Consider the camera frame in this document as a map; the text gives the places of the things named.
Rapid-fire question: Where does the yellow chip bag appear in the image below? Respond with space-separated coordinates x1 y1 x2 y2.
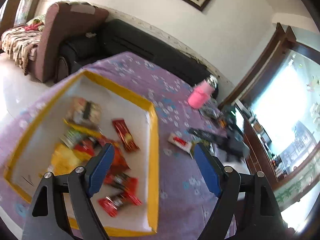
48 144 84 176

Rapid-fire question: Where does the red black candy bar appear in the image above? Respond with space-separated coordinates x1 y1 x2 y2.
98 191 142 217

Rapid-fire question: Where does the orange red snack packet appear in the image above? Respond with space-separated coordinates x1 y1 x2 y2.
98 135 130 176

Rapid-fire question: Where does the purple floral tablecloth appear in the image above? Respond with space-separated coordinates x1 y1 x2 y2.
0 51 241 240

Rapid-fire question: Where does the red long snack packet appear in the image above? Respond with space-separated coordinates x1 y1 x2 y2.
112 119 139 153

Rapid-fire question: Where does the yellow rimmed white tray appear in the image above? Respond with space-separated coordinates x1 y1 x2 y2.
4 71 159 237

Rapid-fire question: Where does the beige round snack packet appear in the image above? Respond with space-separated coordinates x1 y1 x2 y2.
65 97 101 129

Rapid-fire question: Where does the red white cigarette pack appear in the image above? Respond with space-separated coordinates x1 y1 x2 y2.
168 133 193 154

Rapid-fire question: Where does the black remote control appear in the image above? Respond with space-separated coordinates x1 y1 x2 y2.
188 128 227 145

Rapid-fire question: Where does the pink sleeved water bottle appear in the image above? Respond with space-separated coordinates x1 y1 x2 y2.
187 75 218 109

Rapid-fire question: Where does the black leather sofa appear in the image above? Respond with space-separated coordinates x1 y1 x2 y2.
54 20 210 86

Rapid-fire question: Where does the patterned blanket daybed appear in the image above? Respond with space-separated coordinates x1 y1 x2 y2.
1 14 46 75

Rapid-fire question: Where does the maroon armchair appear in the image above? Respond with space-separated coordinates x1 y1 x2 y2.
28 2 109 83

